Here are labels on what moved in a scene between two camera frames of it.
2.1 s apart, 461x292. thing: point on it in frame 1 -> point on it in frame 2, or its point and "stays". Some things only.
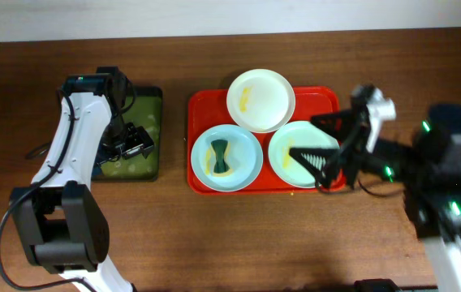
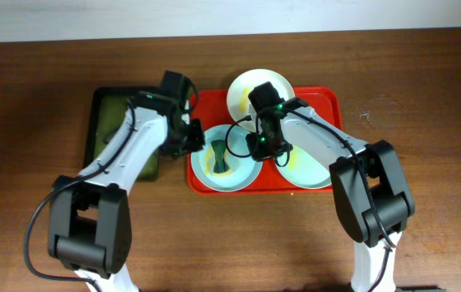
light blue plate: x=243 y=155 stays
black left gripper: x=134 y=140 -> x=194 y=135
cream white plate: x=260 y=100 stays
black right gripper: x=325 y=156 -> x=258 y=155
